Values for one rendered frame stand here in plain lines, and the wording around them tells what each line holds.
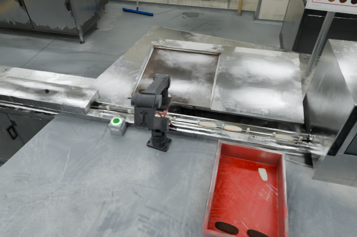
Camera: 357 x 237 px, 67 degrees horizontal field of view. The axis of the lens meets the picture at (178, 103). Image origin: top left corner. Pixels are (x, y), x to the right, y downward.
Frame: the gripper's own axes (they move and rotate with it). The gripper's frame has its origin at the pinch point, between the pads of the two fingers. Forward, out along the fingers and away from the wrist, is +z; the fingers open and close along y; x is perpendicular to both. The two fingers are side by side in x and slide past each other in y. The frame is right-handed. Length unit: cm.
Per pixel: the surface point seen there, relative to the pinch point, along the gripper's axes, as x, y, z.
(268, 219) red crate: 59, 47, 6
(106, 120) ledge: -32.6, 9.4, 3.6
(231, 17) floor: 21, -348, 88
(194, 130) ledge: 19.1, 6.8, 2.4
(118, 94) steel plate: -36.9, -17.1, 6.2
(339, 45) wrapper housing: 84, -24, -42
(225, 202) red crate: 41, 44, 6
